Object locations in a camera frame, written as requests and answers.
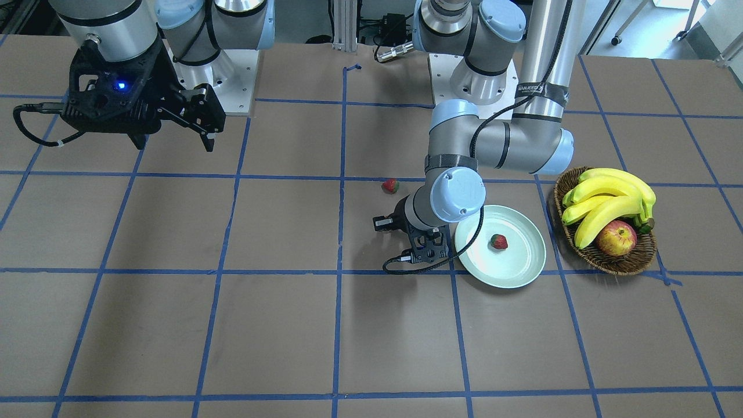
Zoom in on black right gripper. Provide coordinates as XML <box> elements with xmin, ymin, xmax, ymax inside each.
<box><xmin>61</xmin><ymin>39</ymin><xmax>226</xmax><ymax>153</ymax></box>

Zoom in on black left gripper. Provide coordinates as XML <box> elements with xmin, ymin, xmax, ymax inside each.
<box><xmin>373</xmin><ymin>197</ymin><xmax>449</xmax><ymax>264</ymax></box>

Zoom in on red strawberry one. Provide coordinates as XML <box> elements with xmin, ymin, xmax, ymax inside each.
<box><xmin>381</xmin><ymin>178</ymin><xmax>400</xmax><ymax>194</ymax></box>

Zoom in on red strawberry three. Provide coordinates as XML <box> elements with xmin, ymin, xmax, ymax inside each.
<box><xmin>489</xmin><ymin>233</ymin><xmax>508</xmax><ymax>250</ymax></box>

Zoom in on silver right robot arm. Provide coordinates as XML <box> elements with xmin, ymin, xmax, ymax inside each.
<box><xmin>45</xmin><ymin>1</ymin><xmax>275</xmax><ymax>152</ymax></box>

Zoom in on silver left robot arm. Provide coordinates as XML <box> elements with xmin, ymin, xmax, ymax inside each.
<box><xmin>373</xmin><ymin>1</ymin><xmax>586</xmax><ymax>275</ymax></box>

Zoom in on pale green plate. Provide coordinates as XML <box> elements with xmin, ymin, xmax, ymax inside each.
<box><xmin>459</xmin><ymin>206</ymin><xmax>546</xmax><ymax>289</ymax></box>

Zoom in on yellow banana bunch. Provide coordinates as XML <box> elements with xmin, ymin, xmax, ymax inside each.
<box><xmin>554</xmin><ymin>167</ymin><xmax>657</xmax><ymax>256</ymax></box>

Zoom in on red yellow apple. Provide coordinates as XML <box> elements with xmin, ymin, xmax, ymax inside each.
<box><xmin>594</xmin><ymin>220</ymin><xmax>639</xmax><ymax>257</ymax></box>

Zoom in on woven wicker basket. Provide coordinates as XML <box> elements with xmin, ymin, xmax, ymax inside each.
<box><xmin>554</xmin><ymin>167</ymin><xmax>657</xmax><ymax>276</ymax></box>

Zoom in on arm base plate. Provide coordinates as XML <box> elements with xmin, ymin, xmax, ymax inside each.
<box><xmin>429</xmin><ymin>53</ymin><xmax>518</xmax><ymax>120</ymax></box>
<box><xmin>174</xmin><ymin>49</ymin><xmax>261</xmax><ymax>116</ymax></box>

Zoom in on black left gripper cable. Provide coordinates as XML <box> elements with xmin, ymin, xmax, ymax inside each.
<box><xmin>382</xmin><ymin>206</ymin><xmax>486</xmax><ymax>275</ymax></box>

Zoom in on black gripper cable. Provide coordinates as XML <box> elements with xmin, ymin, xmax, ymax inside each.
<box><xmin>382</xmin><ymin>206</ymin><xmax>486</xmax><ymax>275</ymax></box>
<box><xmin>13</xmin><ymin>102</ymin><xmax>88</xmax><ymax>147</ymax></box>

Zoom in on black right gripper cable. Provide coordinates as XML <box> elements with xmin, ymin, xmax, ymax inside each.
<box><xmin>13</xmin><ymin>102</ymin><xmax>88</xmax><ymax>147</ymax></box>

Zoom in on aluminium frame post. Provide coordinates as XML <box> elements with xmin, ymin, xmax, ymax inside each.
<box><xmin>329</xmin><ymin>0</ymin><xmax>360</xmax><ymax>55</ymax></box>

